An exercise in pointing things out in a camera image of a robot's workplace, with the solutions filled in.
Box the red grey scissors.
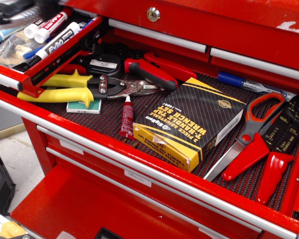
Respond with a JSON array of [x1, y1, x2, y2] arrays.
[[204, 93, 285, 181]]

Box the black yellow tap wrench box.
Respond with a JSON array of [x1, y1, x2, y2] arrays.
[[133, 78, 246, 172]]

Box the blue pen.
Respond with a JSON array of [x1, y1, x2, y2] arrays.
[[23, 46, 44, 60]]

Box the green white small box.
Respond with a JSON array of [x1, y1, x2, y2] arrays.
[[66, 99, 102, 114]]

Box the blue capped bic marker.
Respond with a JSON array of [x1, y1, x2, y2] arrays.
[[218, 71, 296, 102]]

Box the light blue marker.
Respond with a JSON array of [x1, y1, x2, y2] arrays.
[[0, 27, 21, 43]]

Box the red capped white marker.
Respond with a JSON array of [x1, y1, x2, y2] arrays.
[[33, 6, 73, 44]]

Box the silver chest lock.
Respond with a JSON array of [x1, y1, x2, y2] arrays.
[[147, 7, 160, 22]]

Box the black capped white marker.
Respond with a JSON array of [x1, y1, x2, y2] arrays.
[[23, 18, 47, 39]]

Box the red handled wire stripper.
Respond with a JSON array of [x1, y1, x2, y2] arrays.
[[222, 95, 299, 205]]

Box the red main open drawer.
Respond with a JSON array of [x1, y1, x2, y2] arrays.
[[0, 83, 299, 239]]

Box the black tape measure case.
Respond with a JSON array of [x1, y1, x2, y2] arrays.
[[85, 53, 121, 77]]

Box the red tool chest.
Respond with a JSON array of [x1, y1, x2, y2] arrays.
[[0, 0, 299, 239]]

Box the black red drawer liner mat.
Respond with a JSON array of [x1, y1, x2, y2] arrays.
[[32, 42, 299, 212]]

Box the red upper open drawer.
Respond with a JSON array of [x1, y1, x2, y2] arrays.
[[0, 12, 106, 98]]

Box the yellow handled tin snips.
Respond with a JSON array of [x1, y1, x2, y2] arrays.
[[17, 70, 162, 107]]

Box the clear plastic parts bag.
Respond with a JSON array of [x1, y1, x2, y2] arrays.
[[0, 31, 45, 68]]

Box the black expo marker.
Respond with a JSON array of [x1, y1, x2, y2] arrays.
[[19, 22, 81, 71]]

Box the yellow object bottom left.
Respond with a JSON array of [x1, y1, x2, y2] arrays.
[[0, 222, 26, 239]]

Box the red threadlocker tube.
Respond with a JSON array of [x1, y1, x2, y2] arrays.
[[119, 96, 135, 140]]

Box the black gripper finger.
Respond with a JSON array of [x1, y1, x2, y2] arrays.
[[36, 0, 67, 12]]

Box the silver black box cutter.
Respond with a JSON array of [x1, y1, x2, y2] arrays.
[[0, 0, 41, 29]]

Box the red black handled crimper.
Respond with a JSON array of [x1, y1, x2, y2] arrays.
[[124, 51, 197, 91]]

